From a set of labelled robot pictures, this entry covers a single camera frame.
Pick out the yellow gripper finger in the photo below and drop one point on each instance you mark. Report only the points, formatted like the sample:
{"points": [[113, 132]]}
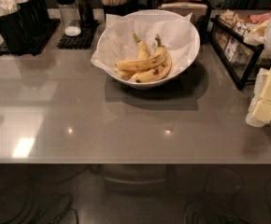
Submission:
{"points": [[259, 112]]}

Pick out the curved yellow banana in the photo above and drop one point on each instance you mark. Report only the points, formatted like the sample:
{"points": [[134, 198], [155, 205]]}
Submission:
{"points": [[144, 64]]}

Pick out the front spotted yellow banana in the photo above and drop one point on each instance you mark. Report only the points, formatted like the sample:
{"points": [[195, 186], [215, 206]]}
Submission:
{"points": [[154, 74]]}

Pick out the upright yellow banana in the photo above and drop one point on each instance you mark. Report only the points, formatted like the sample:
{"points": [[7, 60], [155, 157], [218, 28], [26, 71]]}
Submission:
{"points": [[143, 51]]}

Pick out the small left yellow banana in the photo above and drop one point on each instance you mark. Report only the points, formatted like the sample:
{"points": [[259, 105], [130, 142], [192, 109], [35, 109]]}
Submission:
{"points": [[125, 74]]}

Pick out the white paper bowl liner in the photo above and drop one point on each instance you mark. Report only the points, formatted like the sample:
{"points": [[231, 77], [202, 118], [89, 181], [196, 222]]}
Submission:
{"points": [[120, 38]]}

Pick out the white ceramic bowl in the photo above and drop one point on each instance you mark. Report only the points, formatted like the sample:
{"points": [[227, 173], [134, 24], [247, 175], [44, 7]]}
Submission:
{"points": [[185, 52]]}

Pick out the assorted condiment packets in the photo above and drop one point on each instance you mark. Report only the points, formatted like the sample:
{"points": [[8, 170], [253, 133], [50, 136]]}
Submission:
{"points": [[241, 24]]}

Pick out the black stir stick holder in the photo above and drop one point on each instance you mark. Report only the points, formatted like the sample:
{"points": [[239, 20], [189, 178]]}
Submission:
{"points": [[122, 10]]}

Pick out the small black rubber mat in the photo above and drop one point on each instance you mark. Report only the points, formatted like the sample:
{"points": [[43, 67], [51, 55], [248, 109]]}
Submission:
{"points": [[82, 41]]}

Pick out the dark pepper shaker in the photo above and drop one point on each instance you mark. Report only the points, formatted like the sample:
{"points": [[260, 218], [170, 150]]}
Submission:
{"points": [[85, 11]]}

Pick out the clear salt shaker black cap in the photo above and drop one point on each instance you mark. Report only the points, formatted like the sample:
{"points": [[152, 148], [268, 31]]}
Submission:
{"points": [[69, 17]]}

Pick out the rear black cutlery holder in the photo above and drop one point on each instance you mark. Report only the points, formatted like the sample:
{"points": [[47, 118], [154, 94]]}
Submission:
{"points": [[34, 15]]}

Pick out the black cutlery holder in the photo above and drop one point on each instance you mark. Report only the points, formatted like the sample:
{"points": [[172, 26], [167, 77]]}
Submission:
{"points": [[13, 32], [34, 15]]}

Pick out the front black cutlery holder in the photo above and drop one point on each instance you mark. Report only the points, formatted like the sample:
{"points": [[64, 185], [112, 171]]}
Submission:
{"points": [[13, 32]]}

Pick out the black wire condiment rack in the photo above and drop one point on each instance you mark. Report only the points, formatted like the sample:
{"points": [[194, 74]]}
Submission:
{"points": [[240, 73]]}

